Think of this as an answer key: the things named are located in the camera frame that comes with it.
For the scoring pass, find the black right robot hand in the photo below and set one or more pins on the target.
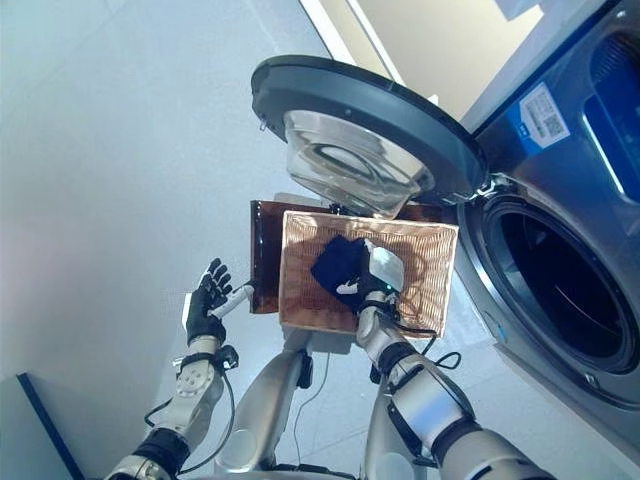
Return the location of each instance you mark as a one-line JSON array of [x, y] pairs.
[[377, 275]]

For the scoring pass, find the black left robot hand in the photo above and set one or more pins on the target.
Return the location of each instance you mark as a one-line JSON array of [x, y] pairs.
[[205, 310]]

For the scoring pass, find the navy blue garment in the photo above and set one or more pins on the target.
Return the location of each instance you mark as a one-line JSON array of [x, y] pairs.
[[337, 265]]

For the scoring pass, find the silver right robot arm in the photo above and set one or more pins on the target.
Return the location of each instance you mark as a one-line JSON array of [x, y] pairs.
[[425, 400]]

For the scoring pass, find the round glass washing machine door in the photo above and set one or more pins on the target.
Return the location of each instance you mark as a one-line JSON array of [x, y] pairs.
[[360, 130]]

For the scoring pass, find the grey front-load washing machine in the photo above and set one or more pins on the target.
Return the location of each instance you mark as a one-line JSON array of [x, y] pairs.
[[565, 225]]

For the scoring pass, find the light brown wicker laundry basket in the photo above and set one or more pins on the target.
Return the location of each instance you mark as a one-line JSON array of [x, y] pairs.
[[425, 270]]

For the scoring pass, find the silver left robot leg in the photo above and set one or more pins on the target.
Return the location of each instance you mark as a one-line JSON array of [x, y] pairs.
[[265, 410]]

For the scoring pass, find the silver robot leg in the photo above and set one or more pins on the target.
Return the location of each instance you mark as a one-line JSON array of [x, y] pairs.
[[265, 410], [382, 435]]

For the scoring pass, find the blue energy label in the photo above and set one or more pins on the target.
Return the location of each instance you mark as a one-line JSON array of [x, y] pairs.
[[501, 330]]

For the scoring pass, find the silver right robot leg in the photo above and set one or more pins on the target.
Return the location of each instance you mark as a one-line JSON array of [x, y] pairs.
[[382, 435]]

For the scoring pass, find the grey robot torso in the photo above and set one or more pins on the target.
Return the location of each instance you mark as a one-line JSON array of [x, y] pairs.
[[280, 476]]

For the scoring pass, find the blue barcode sticker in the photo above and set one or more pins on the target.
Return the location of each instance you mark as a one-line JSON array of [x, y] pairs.
[[542, 120]]

